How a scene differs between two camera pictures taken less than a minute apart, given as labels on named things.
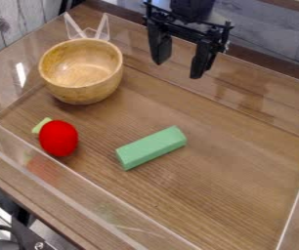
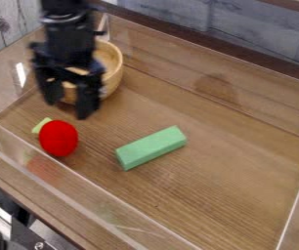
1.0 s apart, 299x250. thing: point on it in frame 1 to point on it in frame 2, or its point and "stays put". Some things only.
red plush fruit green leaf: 57,136 stays put
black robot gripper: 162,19 to 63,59
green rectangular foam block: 149,146 stays put
